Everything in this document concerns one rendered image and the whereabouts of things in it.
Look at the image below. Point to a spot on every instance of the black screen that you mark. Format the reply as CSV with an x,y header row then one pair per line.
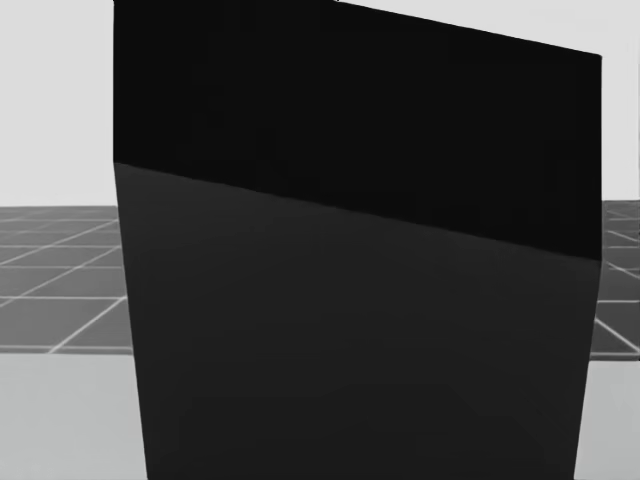
x,y
350,125

